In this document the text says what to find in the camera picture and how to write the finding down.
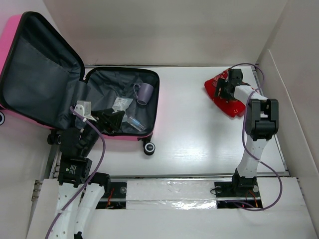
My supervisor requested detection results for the purple ceramic mug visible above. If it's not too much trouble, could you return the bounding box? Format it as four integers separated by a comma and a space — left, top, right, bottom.
133, 83, 154, 106

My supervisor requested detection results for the metal base rail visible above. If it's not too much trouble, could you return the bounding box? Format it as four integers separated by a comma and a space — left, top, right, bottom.
32, 171, 290, 210

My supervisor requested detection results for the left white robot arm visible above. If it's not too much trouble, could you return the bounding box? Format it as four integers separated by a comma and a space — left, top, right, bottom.
45, 105, 125, 239

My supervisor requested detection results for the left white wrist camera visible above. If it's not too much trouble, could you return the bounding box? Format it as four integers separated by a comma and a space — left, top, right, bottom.
70, 101, 97, 122

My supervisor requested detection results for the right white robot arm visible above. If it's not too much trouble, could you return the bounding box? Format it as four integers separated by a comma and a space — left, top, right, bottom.
214, 68, 279, 198

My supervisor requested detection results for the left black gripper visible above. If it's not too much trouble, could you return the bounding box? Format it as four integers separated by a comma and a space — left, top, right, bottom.
81, 107, 124, 155

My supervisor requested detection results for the white tissue packet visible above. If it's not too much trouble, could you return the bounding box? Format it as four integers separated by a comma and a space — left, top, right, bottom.
112, 97, 133, 112

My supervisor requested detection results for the red patterned cloth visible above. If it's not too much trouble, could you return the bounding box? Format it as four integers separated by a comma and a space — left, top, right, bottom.
204, 68, 245, 118

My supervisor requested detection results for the pink hard-shell suitcase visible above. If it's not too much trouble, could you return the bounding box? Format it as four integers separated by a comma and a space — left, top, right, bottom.
0, 11, 160, 155

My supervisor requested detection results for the clear packaged toothbrush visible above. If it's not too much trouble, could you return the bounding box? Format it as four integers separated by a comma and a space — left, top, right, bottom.
127, 116, 145, 131

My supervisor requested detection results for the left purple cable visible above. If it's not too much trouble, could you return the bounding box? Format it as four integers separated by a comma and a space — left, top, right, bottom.
44, 106, 107, 239

